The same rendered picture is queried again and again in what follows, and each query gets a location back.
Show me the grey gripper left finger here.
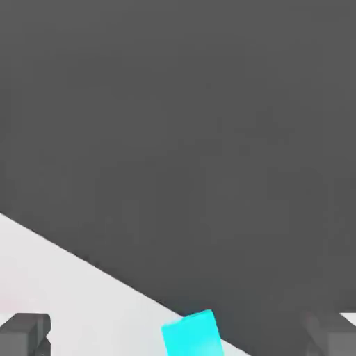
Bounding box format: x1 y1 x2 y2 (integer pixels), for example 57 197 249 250
0 312 52 356

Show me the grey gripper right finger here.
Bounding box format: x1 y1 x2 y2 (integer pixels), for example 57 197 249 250
302 308 356 356

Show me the small cyan cube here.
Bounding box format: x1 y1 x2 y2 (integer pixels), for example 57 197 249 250
161 309 225 356

